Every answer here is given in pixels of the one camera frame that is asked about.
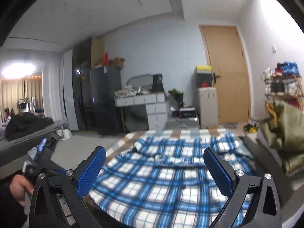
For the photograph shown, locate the yellow shoe box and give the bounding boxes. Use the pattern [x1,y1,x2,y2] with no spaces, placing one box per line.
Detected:
[194,65,212,74]

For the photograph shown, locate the black box with red print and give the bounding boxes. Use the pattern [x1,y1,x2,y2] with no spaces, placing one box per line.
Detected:
[179,107,196,119]

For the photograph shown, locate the grey sofa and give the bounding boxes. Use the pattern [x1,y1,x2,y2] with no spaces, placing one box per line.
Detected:
[0,121,69,169]

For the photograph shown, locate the white grey sneakers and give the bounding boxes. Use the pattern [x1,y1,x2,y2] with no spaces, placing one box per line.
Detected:
[245,117,259,127]

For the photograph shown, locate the person's left forearm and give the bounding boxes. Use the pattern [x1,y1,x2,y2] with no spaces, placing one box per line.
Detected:
[0,190,28,228]

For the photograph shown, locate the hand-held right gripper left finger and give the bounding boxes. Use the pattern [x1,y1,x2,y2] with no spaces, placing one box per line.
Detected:
[28,146,107,228]

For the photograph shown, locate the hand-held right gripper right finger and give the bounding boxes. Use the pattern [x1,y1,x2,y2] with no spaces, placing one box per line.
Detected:
[203,147,283,228]

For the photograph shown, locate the yellow wooden hanger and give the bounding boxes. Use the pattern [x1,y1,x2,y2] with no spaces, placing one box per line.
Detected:
[265,101,278,129]

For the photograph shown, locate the person's left hand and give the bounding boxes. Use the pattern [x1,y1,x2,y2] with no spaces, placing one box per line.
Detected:
[9,174,35,207]

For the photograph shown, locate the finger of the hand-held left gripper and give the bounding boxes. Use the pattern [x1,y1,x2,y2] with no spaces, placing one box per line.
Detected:
[36,136,59,158]

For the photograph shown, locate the open cardboard box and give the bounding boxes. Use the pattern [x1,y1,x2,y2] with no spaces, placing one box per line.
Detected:
[109,57,126,68]

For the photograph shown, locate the silver suitcase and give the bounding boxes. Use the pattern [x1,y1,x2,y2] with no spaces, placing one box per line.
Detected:
[166,117,199,131]

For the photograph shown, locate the dark wrapped flower bouquet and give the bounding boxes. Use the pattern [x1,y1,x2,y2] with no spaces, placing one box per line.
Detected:
[168,88,184,108]

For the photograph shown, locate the black coffee machine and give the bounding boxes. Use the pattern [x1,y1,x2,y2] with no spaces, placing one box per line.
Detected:
[152,74,165,93]

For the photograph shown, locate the dark wardrobe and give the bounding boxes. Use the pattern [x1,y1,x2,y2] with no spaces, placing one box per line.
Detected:
[72,36,105,131]

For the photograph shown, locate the tan curtain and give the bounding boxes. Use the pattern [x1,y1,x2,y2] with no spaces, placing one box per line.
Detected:
[0,75,43,121]

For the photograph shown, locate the clothes rack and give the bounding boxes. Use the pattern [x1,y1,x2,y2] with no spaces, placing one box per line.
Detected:
[17,96,37,114]

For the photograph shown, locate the arched mirror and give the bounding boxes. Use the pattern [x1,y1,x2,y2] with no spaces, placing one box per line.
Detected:
[126,74,154,93]

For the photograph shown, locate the tan wooden door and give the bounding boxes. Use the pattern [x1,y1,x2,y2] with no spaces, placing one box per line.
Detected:
[199,24,252,125]

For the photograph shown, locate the blue white plaid shirt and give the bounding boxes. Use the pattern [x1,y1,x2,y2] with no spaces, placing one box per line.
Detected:
[91,133,256,228]

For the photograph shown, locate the black coat pile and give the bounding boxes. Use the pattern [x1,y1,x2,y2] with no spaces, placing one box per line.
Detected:
[5,112,54,141]

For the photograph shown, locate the white desk with drawers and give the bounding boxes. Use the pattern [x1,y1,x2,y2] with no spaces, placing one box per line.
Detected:
[115,93,168,131]

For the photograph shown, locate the grey bed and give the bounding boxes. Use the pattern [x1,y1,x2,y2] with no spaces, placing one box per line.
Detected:
[51,133,304,195]

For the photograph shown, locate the bright room lamp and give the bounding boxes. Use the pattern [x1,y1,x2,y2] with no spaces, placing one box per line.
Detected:
[1,63,36,79]

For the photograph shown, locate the wooden shoe rack with shoes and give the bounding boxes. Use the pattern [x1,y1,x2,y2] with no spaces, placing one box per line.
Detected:
[261,61,303,95]

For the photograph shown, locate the desk clutter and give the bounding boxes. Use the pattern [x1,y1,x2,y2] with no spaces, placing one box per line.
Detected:
[115,85,154,98]

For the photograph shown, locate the olive green jacket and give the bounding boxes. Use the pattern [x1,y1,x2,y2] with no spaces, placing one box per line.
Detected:
[260,100,304,176]

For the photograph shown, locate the white cabinet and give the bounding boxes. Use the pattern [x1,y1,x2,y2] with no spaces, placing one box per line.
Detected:
[198,87,218,129]

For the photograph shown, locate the dark grey fridge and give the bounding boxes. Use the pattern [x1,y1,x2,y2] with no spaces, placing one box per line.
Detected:
[90,66,123,135]

